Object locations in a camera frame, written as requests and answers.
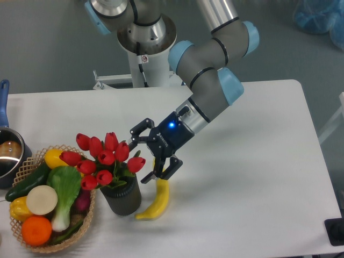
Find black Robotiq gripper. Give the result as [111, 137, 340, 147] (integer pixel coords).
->
[128, 112, 195, 184]

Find red tulip bouquet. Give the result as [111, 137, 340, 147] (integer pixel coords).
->
[60, 132, 146, 190]

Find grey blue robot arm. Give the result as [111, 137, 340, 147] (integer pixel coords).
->
[85, 1, 260, 184]

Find dark grey ribbed vase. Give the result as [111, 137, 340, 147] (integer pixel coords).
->
[100, 161, 141, 216]

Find yellow banana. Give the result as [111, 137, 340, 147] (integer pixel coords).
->
[134, 156, 170, 221]

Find purple red radish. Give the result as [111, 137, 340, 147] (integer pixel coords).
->
[74, 189, 91, 212]

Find green bok choy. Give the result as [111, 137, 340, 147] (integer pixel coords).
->
[47, 166, 81, 232]

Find yellow lemon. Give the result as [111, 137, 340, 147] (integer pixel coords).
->
[44, 148, 83, 177]

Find green chili pepper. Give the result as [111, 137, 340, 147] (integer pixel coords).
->
[49, 220, 83, 245]

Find woven wicker basket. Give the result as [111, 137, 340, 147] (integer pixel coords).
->
[10, 145, 96, 254]

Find dark green cucumber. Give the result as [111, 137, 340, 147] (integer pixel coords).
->
[5, 161, 51, 202]

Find orange fruit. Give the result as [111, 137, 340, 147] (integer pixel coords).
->
[21, 216, 52, 246]

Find yellow bell pepper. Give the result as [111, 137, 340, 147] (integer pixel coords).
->
[10, 196, 33, 222]

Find black device at table edge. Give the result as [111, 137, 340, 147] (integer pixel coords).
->
[324, 190, 344, 247]

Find blue plastic bag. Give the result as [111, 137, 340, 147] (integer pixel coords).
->
[292, 1, 343, 50]

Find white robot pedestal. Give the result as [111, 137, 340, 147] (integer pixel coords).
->
[94, 14, 177, 89]

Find blue handled saucepan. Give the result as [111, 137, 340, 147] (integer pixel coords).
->
[1, 80, 32, 189]

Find white frame at right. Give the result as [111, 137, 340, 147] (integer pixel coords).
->
[318, 92, 343, 145]

